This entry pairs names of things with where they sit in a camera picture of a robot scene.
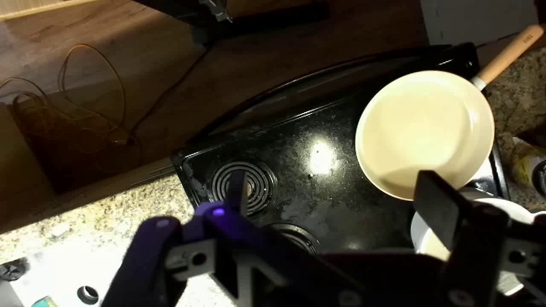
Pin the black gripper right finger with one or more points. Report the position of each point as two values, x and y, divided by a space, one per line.
447 218

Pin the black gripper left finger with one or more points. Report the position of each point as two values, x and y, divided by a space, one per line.
237 192

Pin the black glass stovetop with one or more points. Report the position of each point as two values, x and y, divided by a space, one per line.
302 173

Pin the cream frying pan wooden handle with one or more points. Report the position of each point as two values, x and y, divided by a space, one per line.
432 120

